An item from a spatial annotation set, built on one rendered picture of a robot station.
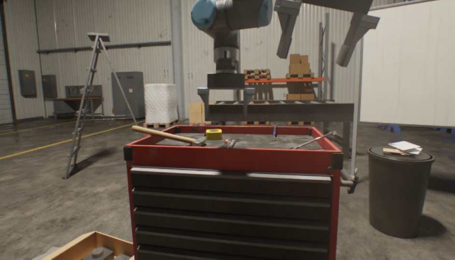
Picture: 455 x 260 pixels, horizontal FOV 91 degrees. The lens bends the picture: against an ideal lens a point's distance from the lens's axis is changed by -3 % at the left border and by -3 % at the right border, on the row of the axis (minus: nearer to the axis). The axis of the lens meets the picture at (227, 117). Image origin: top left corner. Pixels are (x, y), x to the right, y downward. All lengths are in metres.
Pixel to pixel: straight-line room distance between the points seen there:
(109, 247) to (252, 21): 1.57
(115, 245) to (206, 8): 1.48
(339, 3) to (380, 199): 1.87
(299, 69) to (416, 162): 5.97
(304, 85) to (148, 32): 6.31
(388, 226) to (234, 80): 1.81
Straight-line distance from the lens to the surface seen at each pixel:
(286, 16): 0.47
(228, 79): 0.81
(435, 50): 2.97
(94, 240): 1.88
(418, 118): 2.95
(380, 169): 2.12
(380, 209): 2.24
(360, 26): 0.53
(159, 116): 7.37
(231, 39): 0.82
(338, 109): 3.95
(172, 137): 0.99
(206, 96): 0.81
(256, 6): 0.67
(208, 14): 0.71
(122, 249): 1.72
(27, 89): 12.59
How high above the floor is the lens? 1.13
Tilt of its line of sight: 7 degrees down
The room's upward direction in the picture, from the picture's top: 1 degrees counter-clockwise
